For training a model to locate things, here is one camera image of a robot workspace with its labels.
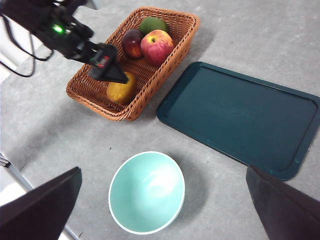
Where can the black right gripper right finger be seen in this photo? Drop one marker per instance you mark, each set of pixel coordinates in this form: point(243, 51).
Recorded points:
point(290, 215)

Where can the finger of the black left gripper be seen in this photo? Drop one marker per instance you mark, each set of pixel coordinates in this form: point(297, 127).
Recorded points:
point(107, 71)

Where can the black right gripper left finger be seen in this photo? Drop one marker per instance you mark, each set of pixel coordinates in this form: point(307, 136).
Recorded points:
point(37, 215)

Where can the orange-yellow oval fruit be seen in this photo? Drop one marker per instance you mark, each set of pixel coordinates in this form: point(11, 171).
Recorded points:
point(121, 92)

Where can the teal ceramic bowl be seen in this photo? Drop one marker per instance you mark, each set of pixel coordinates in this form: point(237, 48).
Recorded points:
point(147, 192)

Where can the dark red apple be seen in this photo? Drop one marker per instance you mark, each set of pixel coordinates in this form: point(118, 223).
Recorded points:
point(131, 43)

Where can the brown wicker basket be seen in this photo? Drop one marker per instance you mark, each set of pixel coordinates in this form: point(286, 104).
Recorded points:
point(160, 77)

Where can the green avocado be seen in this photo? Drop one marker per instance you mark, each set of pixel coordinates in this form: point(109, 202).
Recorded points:
point(152, 23)

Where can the dark rectangular tray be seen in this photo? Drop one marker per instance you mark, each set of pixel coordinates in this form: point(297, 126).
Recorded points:
point(237, 115)

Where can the grey metal frame bar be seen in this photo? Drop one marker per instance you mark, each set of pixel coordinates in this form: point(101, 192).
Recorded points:
point(17, 176)

